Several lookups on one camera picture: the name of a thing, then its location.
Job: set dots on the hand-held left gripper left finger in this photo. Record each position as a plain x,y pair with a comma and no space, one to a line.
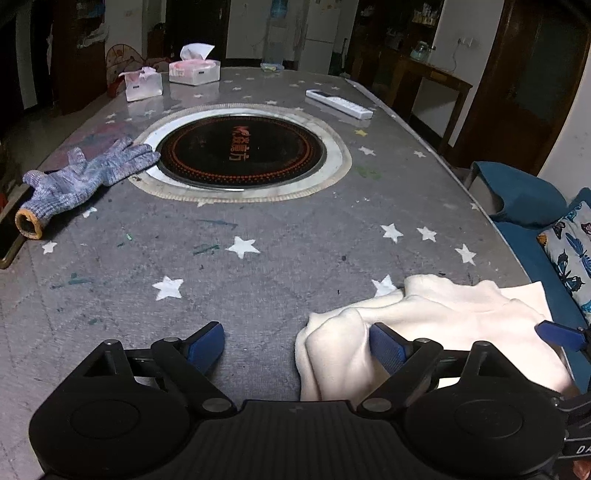
207,344

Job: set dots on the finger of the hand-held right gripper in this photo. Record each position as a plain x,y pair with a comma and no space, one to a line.
561,334

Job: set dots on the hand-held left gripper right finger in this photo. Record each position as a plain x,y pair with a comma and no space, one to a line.
385,346

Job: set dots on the white shirt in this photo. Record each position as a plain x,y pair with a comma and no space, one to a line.
461,323

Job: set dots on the butterfly print pillow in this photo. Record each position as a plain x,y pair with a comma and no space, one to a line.
570,258

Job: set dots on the grey star tablecloth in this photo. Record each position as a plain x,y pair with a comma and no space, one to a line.
258,286

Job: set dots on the blue sofa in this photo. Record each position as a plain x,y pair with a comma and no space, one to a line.
531,249

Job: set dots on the blue pillow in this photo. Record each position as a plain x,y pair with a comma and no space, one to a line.
521,194

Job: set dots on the round black induction cooker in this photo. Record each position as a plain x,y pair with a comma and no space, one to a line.
240,152

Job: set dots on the blue knitted glove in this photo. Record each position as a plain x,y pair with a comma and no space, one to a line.
92,173

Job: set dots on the dark wooden door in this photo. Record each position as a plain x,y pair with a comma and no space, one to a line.
521,92

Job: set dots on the white remote control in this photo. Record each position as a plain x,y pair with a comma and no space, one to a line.
339,104

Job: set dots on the white tissue pack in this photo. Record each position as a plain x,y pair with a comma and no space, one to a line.
143,85

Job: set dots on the pink tissue box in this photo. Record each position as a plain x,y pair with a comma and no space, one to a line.
194,71

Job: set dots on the wooden side table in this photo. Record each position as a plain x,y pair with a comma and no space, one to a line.
429,74

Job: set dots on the fan-shaped wooden decoration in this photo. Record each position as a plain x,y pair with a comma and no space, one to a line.
124,64

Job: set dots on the glass kettle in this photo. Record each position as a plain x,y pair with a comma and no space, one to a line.
420,51

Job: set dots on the water dispenser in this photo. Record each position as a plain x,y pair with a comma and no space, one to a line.
279,37

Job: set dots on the white fridge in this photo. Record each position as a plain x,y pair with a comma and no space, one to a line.
318,37

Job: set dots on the dark wooden shelf cabinet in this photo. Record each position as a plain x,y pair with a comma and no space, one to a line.
397,23

